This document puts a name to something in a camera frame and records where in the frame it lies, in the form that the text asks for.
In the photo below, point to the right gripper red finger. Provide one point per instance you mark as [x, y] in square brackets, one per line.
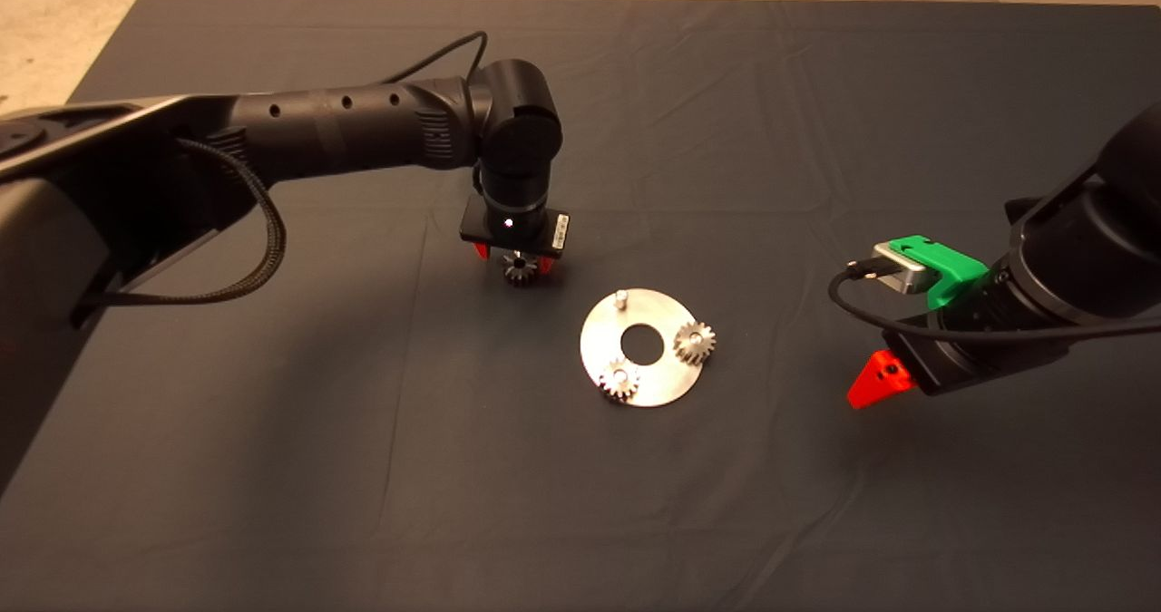
[875, 385]

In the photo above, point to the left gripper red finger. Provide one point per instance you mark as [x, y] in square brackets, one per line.
[546, 265]
[482, 249]

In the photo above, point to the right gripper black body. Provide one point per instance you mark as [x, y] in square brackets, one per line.
[975, 365]

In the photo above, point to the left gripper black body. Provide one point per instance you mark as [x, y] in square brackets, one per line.
[558, 231]

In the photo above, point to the small steel planetary gear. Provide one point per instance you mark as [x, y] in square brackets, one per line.
[704, 350]
[619, 382]
[519, 272]

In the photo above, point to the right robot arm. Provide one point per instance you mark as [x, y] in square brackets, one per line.
[1088, 240]

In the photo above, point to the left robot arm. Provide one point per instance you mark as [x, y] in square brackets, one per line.
[317, 127]

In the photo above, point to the round metal carrier plate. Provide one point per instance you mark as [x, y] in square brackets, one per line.
[653, 387]

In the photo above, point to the long black braided sleeve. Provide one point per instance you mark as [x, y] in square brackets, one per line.
[275, 240]

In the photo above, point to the dark grey table cloth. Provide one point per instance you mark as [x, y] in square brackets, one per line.
[653, 503]

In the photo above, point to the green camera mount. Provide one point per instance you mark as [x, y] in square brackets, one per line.
[948, 265]

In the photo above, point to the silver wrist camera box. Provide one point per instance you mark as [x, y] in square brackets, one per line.
[900, 270]

